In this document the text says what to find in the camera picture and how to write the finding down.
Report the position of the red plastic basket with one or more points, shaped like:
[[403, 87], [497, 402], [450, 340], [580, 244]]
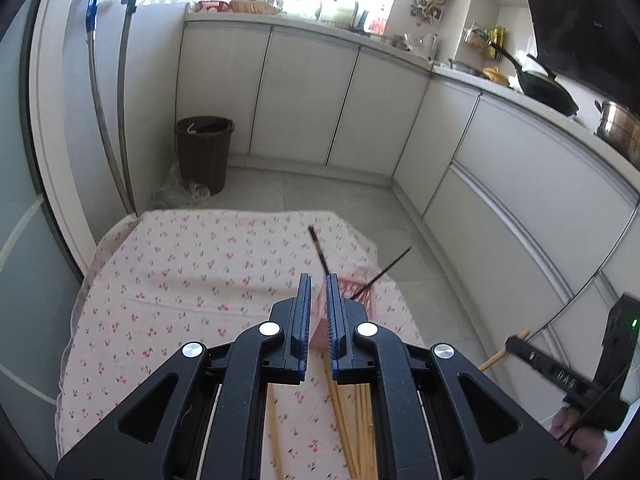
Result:
[[212, 7]]

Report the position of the wall spice rack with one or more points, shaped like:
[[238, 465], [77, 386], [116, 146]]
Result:
[[485, 39]]

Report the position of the steel stock pot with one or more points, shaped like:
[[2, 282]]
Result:
[[620, 130]]

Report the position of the dish rack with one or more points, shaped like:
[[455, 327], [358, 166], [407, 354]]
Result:
[[350, 22]]

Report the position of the pink plastic utensil basket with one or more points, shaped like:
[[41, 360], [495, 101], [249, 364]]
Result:
[[356, 292]]

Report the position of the cherry print tablecloth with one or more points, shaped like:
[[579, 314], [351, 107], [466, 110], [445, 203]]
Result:
[[175, 285]]

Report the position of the bamboo chopstick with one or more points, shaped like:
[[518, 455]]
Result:
[[369, 435], [341, 425], [495, 358], [274, 435], [360, 435]]

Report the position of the clear plastic bag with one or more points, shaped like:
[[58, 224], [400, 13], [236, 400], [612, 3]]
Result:
[[172, 192]]

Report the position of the black chopstick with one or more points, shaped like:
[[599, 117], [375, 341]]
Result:
[[390, 267], [318, 250]]

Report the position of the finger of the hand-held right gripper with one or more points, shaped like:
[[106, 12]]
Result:
[[550, 374]]

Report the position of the yellow pot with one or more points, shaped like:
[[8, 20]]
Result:
[[496, 76]]

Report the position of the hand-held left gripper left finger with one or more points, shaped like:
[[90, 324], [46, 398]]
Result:
[[304, 320]]

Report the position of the black range hood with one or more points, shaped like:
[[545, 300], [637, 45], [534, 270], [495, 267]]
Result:
[[575, 15]]

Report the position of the dark brown trash bin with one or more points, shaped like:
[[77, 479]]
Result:
[[202, 155]]

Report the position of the wicker basket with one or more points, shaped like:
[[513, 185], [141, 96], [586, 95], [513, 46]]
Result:
[[252, 6]]

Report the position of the person's right hand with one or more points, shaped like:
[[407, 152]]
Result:
[[580, 440]]

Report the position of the black wok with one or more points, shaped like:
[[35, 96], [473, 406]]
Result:
[[547, 92]]

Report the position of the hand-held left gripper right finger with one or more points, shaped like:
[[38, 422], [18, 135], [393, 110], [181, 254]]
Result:
[[332, 320]]

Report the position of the frosted glass sliding door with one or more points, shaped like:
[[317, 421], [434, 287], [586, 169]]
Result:
[[30, 285]]

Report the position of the white kitchen cabinet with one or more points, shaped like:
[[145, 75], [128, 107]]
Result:
[[300, 95]]

